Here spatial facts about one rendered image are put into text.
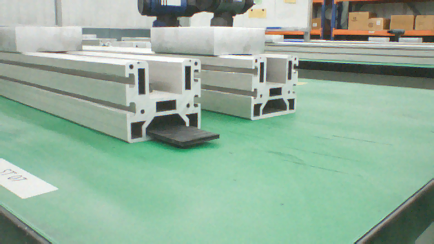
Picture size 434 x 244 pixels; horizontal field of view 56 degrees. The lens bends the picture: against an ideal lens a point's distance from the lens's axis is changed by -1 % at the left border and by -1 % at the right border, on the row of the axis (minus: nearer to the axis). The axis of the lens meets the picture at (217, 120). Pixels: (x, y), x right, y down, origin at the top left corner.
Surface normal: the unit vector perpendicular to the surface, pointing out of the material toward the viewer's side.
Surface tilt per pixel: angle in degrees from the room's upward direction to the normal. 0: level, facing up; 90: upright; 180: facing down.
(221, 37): 90
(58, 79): 90
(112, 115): 90
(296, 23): 90
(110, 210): 0
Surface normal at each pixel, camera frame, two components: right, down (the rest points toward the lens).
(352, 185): 0.01, -0.98
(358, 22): -0.65, 0.15
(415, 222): 0.73, 0.15
